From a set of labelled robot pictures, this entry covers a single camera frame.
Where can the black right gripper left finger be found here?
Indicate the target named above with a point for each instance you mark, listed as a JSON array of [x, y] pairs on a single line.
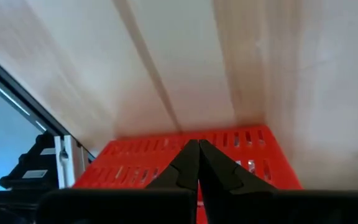
[[154, 205]]

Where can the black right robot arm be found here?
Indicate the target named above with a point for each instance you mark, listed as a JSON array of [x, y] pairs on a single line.
[[33, 161]]

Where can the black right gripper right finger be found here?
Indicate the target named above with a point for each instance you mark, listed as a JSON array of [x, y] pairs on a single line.
[[247, 205]]

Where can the silver metal bracket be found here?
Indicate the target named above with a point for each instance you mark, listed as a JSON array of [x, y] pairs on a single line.
[[70, 161]]

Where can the black aluminium table frame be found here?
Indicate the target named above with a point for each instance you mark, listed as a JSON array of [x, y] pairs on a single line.
[[17, 93]]

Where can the red plastic basket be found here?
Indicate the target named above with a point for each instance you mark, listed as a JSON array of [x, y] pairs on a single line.
[[135, 161]]

